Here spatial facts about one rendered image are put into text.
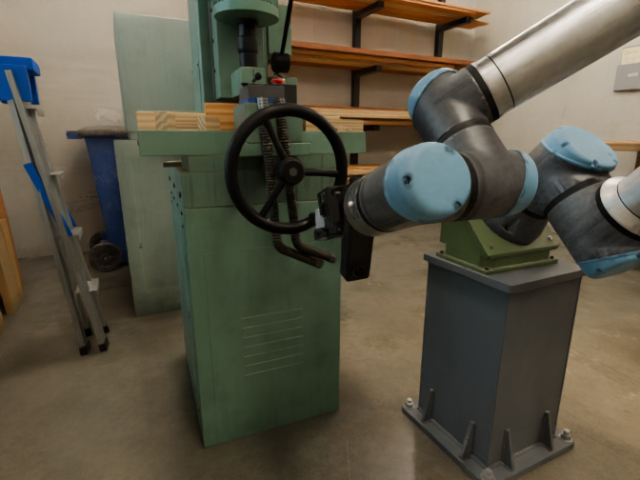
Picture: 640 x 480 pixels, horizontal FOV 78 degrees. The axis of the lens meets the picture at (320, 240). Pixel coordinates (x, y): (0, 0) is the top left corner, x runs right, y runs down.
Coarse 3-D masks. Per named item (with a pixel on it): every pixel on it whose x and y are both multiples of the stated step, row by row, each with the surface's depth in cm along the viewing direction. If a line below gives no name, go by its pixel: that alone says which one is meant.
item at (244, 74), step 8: (232, 72) 117; (240, 72) 108; (248, 72) 108; (264, 72) 110; (232, 80) 117; (240, 80) 109; (248, 80) 109; (264, 80) 110; (232, 88) 118; (240, 88) 110; (232, 96) 120
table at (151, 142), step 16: (144, 144) 92; (160, 144) 93; (176, 144) 95; (192, 144) 96; (208, 144) 98; (224, 144) 99; (256, 144) 93; (272, 144) 94; (304, 144) 97; (320, 144) 109; (352, 144) 113
